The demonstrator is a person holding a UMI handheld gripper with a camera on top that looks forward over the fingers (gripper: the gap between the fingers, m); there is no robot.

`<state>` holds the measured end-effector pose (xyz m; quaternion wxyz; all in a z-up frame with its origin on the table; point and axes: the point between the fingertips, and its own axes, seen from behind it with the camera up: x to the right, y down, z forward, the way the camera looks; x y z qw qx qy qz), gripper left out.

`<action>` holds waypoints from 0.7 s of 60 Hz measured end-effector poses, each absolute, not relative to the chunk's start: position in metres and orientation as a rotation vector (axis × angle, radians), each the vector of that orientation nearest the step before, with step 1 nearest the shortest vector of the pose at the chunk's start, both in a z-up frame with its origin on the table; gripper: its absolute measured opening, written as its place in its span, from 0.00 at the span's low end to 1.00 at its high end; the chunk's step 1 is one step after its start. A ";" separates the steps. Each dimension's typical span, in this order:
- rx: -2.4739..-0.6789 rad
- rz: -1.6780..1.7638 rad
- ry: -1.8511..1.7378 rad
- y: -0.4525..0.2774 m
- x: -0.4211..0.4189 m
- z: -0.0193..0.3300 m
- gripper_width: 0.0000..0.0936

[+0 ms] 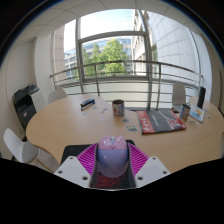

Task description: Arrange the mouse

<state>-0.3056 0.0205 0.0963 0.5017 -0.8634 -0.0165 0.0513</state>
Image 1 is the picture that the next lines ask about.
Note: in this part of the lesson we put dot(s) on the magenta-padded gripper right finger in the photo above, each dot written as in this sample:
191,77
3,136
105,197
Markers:
151,170

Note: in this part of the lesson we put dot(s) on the black cylinder speaker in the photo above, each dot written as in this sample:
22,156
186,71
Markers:
201,97

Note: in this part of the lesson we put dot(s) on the metal balcony railing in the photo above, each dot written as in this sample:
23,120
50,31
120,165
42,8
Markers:
133,62

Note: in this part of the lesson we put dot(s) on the white chair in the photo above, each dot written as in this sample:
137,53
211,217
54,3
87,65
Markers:
18,146
179,93
56,95

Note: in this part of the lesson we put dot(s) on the lilac and pink computer mouse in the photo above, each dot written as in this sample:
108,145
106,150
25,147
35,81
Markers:
112,158

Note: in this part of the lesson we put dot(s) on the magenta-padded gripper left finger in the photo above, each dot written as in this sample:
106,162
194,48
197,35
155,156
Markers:
71,170

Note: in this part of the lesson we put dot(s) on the black and white office printer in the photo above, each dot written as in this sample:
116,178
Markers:
25,105

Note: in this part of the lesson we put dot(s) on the black mouse pad red swirl print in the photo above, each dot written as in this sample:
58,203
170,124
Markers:
71,150

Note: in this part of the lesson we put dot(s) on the black and blue stapler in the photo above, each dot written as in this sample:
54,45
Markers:
87,104

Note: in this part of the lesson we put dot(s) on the green tree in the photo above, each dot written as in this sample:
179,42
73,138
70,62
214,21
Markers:
111,56

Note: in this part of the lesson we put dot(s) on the red and black magazine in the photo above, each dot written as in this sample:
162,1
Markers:
161,121

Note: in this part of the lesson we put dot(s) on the small blue yellow card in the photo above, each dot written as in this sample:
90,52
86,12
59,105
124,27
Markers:
131,128

